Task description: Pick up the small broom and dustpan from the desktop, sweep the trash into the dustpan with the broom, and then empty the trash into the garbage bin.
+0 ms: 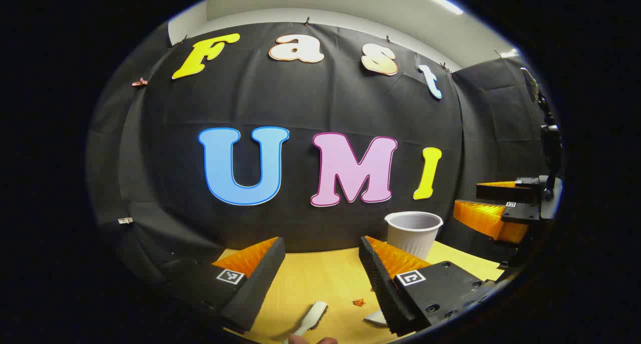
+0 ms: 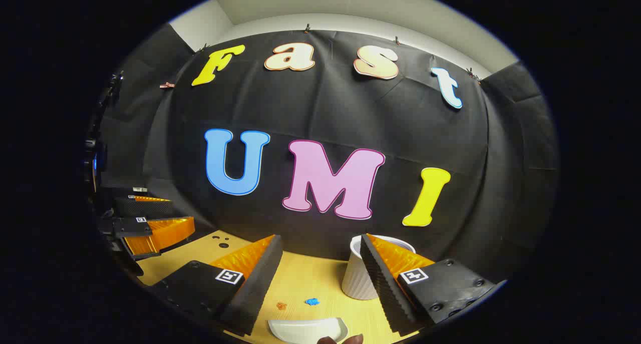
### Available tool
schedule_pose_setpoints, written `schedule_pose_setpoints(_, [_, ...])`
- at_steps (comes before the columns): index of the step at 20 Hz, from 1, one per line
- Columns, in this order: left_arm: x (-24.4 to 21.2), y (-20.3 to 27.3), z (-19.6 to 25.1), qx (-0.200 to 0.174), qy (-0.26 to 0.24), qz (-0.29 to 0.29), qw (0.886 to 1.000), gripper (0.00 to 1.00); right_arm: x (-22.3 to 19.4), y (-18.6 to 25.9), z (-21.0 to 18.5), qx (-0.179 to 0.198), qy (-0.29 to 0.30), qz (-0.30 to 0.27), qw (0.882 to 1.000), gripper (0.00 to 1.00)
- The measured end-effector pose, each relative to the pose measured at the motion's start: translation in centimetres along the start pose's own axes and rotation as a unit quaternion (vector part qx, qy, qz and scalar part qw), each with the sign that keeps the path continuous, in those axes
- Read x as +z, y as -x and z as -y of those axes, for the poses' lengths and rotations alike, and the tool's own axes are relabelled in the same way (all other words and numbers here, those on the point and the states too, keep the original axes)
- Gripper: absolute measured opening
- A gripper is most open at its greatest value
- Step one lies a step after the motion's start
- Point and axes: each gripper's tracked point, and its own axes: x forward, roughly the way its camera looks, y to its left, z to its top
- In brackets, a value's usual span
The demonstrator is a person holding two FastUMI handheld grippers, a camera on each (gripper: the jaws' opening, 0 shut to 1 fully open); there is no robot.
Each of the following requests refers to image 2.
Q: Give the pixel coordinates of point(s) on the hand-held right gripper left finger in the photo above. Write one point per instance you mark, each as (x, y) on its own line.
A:
(258, 289)

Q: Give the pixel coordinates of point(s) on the white ribbed garbage bin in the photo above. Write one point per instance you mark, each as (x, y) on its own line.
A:
(358, 279)

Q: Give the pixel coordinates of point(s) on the white dustpan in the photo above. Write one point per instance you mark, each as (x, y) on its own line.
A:
(305, 330)

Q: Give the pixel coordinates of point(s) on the wooden desktop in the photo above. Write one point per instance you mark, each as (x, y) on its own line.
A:
(300, 279)

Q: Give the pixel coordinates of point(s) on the copper clip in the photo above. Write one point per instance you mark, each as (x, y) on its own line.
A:
(167, 85)

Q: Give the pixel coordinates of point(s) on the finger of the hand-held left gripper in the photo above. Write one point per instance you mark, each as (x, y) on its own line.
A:
(125, 227)
(145, 208)

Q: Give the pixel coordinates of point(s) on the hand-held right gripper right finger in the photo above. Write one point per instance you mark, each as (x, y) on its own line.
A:
(388, 294)

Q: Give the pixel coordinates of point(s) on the blue paper trash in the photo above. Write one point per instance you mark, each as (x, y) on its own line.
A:
(313, 301)

